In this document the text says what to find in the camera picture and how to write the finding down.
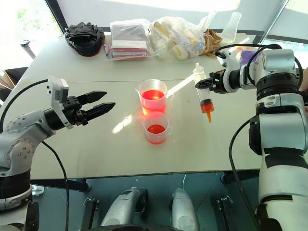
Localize clear plastic bag of supplies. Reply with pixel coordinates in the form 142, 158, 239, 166
148, 11, 218, 61

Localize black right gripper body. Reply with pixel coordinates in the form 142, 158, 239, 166
208, 69, 230, 94

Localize brown cardboard box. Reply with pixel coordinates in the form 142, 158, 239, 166
0, 69, 25, 102

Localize silver robot leg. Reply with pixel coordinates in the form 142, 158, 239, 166
100, 187, 149, 227
168, 188, 201, 231

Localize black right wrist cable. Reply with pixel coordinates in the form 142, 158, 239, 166
213, 43, 304, 85

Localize large clear measuring cup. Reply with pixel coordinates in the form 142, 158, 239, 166
134, 79, 174, 116

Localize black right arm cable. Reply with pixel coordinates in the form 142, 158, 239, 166
228, 117, 262, 231

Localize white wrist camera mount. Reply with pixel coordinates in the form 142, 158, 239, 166
216, 50, 242, 94
46, 75, 74, 130

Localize clear conical flask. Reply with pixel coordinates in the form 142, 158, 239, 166
220, 12, 243, 45

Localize bagged red and white boxes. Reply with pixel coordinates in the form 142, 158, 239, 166
105, 18, 152, 61

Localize brown crumpled paper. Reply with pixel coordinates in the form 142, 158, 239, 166
203, 28, 224, 59

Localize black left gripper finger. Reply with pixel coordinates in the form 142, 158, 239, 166
83, 102, 116, 122
77, 90, 108, 105

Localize black crumpled gloves pile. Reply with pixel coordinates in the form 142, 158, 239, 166
64, 21, 106, 58

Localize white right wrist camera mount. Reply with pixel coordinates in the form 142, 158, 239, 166
216, 50, 242, 94

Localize clear syringe with orange tip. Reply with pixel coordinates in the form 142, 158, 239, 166
193, 62, 215, 124

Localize black post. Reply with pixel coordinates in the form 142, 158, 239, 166
20, 40, 36, 59

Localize small clear measuring cup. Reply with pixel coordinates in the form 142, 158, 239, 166
140, 111, 174, 145

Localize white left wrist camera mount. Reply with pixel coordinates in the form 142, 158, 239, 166
46, 75, 74, 130

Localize black table leg bracket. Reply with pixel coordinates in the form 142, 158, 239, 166
215, 195, 240, 231
82, 196, 100, 231

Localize thin white cable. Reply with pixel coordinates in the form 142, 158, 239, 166
181, 173, 189, 191

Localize purple packet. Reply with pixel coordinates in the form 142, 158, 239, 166
240, 49, 260, 66

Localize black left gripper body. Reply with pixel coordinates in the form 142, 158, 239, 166
64, 95, 89, 127

